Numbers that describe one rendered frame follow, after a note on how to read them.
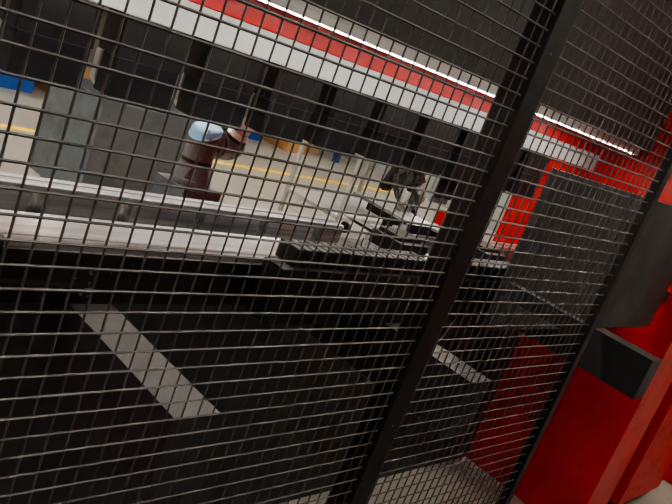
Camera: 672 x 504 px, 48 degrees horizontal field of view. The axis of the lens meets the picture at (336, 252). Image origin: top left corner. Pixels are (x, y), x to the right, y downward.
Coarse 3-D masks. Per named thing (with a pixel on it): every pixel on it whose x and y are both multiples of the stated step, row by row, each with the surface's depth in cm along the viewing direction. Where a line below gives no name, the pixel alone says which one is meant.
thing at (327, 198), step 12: (300, 156) 575; (360, 156) 537; (288, 180) 581; (360, 180) 646; (288, 192) 583; (300, 192) 581; (312, 192) 599; (324, 192) 618; (348, 192) 543; (420, 192) 610; (312, 204) 564; (324, 204) 571; (336, 204) 588; (348, 204) 606; (360, 204) 626; (336, 216) 549; (360, 216) 578; (348, 228) 653
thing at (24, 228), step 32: (0, 224) 117; (32, 224) 122; (128, 224) 140; (0, 256) 113; (32, 256) 116; (64, 256) 120; (96, 256) 124; (128, 256) 128; (160, 256) 134; (192, 256) 139; (256, 256) 150; (64, 288) 122; (96, 288) 127; (128, 288) 131; (160, 288) 136; (224, 288) 146
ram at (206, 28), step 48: (96, 0) 139; (144, 0) 145; (192, 0) 151; (240, 48) 164; (288, 48) 173; (336, 48) 182; (384, 96) 201; (432, 96) 214; (528, 144) 258; (576, 144) 280
